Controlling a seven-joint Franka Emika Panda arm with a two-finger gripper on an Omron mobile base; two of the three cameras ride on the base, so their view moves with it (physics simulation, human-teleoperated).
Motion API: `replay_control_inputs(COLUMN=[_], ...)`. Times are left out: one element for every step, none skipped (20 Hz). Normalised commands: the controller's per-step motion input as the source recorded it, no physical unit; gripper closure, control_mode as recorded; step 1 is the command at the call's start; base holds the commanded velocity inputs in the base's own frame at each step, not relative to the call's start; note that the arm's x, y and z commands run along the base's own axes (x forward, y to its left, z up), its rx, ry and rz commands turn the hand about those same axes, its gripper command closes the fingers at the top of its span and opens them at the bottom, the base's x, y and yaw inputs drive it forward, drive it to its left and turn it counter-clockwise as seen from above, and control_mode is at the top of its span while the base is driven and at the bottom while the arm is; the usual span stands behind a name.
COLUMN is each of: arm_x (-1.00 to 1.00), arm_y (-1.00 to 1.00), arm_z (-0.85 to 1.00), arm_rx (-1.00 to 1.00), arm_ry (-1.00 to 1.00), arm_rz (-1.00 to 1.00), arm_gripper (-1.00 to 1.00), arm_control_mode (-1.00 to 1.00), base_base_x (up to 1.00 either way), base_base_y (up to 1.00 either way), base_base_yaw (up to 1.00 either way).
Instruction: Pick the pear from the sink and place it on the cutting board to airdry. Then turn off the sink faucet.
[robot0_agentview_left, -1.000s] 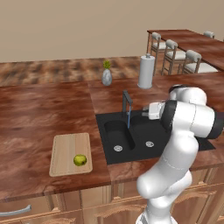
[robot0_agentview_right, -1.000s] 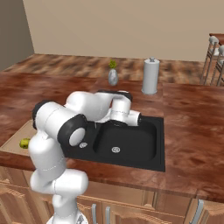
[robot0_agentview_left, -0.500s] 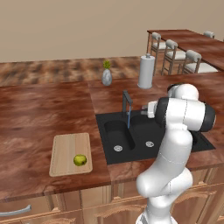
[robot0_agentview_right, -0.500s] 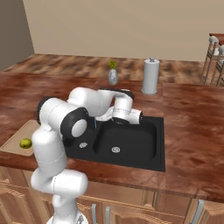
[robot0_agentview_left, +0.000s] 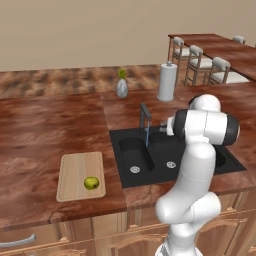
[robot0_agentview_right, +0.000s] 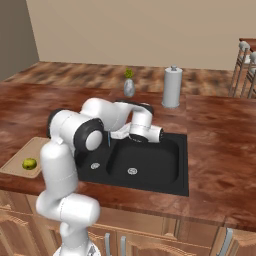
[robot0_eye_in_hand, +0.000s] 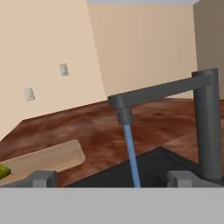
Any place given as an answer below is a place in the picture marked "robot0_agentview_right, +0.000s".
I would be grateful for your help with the black double sink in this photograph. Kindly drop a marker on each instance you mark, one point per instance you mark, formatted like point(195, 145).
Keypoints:
point(150, 163)

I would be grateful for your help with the grey vase with green plant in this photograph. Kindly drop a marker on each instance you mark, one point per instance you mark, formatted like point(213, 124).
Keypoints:
point(129, 87)

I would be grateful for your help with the tan cutting board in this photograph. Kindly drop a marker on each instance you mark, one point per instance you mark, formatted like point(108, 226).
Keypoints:
point(20, 153)

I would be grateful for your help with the white paper towel roll holder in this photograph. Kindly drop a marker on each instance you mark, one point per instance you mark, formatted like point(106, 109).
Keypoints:
point(172, 88)

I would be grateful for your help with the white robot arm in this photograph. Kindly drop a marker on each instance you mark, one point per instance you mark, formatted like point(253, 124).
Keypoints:
point(63, 160)

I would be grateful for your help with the blue water stream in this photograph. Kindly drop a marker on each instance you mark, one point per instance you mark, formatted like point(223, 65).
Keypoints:
point(108, 140)

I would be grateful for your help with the wooden cupboard door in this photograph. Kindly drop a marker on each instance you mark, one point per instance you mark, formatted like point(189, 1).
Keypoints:
point(16, 230)
point(100, 241)
point(243, 243)
point(166, 245)

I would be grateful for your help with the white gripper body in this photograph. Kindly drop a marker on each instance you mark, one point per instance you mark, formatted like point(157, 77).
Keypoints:
point(121, 132)

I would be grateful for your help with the green pear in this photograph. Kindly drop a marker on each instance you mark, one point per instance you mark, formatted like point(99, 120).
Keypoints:
point(29, 163)

